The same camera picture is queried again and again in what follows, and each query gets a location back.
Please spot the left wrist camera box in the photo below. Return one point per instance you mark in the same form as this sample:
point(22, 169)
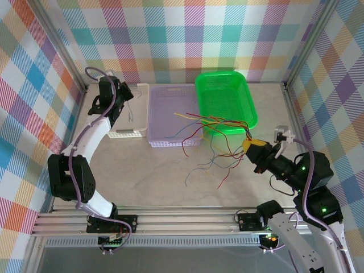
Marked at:
point(110, 73)

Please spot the purple plastic basket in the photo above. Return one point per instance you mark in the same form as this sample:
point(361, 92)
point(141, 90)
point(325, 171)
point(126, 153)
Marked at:
point(167, 108)

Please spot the white perforated plastic basket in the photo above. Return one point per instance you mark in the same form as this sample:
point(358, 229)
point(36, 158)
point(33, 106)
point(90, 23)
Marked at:
point(138, 113)

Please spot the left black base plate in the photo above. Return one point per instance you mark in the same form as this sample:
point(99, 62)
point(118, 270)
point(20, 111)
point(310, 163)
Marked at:
point(128, 223)

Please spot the green terminal control board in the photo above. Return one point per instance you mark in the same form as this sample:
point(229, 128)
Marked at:
point(111, 241)

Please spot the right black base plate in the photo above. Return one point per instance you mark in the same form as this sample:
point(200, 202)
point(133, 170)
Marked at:
point(247, 221)

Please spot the orange lit control board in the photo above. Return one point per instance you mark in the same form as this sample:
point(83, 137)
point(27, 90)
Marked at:
point(270, 239)

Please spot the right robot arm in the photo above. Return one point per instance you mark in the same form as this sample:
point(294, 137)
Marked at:
point(284, 227)

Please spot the aluminium mounting rail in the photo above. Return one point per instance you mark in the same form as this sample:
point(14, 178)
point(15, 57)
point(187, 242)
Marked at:
point(185, 224)

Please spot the aluminium table side rail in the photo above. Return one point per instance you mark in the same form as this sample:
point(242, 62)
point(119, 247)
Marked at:
point(76, 125)
point(299, 122)

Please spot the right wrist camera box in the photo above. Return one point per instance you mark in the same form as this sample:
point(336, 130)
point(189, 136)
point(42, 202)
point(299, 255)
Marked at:
point(281, 136)

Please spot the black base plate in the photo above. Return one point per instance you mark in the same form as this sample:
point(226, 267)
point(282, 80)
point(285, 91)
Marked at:
point(247, 221)
point(128, 223)

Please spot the aluminium frame post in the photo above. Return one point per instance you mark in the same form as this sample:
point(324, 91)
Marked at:
point(310, 42)
point(60, 42)

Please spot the green plastic basket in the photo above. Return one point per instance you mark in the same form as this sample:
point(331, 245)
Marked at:
point(224, 96)

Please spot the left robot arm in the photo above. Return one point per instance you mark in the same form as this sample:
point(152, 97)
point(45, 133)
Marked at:
point(85, 139)

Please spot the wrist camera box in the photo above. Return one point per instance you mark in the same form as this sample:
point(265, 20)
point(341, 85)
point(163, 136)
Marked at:
point(281, 136)
point(110, 73)

